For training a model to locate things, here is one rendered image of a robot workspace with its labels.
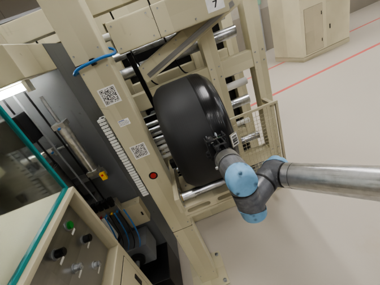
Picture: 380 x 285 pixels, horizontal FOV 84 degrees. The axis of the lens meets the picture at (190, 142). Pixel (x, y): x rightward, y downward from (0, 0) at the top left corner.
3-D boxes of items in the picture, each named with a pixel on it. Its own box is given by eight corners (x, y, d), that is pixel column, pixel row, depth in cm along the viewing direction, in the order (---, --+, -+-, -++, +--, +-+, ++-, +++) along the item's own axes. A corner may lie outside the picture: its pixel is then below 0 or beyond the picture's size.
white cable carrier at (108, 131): (143, 196, 115) (96, 121, 93) (143, 190, 120) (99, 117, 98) (150, 193, 115) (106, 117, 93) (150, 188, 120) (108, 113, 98)
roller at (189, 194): (182, 203, 110) (178, 195, 109) (182, 199, 115) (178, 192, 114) (244, 178, 110) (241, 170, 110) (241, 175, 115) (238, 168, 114)
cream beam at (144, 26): (119, 55, 106) (103, 22, 99) (124, 52, 128) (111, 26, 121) (230, 10, 106) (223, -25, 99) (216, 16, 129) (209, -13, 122)
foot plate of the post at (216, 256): (196, 297, 152) (195, 296, 151) (189, 262, 176) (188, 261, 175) (230, 283, 152) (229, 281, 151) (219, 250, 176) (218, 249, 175)
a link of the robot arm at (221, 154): (246, 171, 62) (220, 181, 62) (240, 164, 67) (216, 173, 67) (239, 149, 60) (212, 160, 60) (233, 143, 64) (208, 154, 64)
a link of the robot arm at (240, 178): (237, 206, 52) (224, 179, 49) (224, 183, 63) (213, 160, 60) (265, 191, 52) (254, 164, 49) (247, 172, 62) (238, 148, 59)
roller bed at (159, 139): (152, 164, 151) (134, 129, 138) (152, 155, 165) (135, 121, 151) (178, 154, 152) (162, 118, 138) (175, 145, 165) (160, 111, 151)
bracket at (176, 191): (181, 214, 109) (174, 200, 105) (172, 171, 144) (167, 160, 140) (187, 211, 109) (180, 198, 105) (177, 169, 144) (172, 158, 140)
